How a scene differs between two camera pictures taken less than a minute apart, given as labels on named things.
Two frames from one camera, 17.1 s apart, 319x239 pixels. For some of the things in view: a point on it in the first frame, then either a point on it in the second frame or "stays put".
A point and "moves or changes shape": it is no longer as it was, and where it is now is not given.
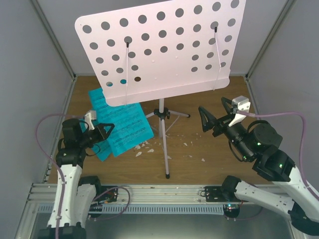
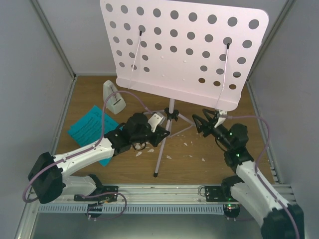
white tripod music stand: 146,54 moves or changes shape
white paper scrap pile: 138,147 stays put
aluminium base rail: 140,194 stays put
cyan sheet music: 131,126 moves or changes shape
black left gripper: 101,134 -> 157,139
